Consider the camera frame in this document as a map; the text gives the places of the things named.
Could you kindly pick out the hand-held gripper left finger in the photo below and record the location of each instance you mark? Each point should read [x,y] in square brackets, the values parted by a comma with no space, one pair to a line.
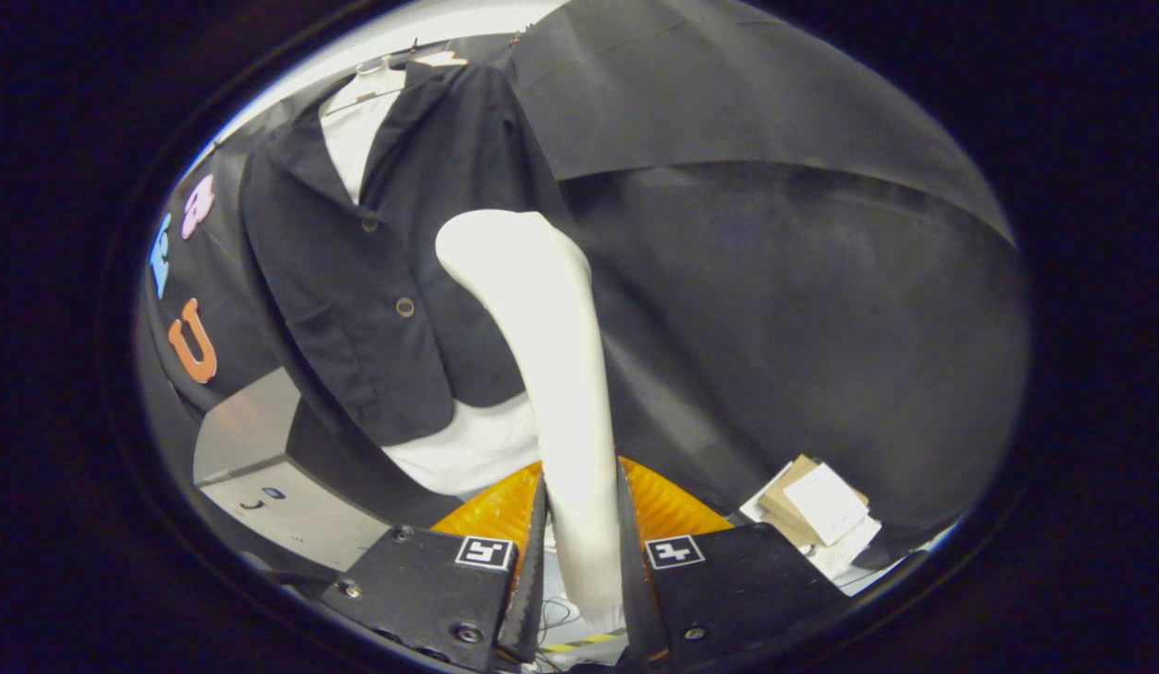
[533,580]

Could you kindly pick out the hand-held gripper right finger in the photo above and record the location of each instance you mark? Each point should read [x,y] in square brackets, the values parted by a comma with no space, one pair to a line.
[634,580]

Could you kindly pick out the white garment steamer head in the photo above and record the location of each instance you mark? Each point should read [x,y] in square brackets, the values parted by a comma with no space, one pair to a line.
[561,374]

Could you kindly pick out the black blazer jacket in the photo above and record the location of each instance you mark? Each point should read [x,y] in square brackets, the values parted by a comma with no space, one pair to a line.
[355,281]

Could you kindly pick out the white clothes hanger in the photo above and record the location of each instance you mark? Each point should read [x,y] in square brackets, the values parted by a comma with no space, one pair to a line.
[378,67]

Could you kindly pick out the brown cardboard box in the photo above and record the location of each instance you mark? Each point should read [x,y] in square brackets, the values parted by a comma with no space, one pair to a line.
[776,505]

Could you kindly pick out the white paper sheet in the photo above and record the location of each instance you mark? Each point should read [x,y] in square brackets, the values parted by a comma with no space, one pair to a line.
[823,505]

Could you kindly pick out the black backdrop cloth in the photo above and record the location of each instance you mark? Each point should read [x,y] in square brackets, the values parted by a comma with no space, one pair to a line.
[776,328]

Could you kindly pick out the grey cabinet with dark top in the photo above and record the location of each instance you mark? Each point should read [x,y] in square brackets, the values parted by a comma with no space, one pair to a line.
[252,440]

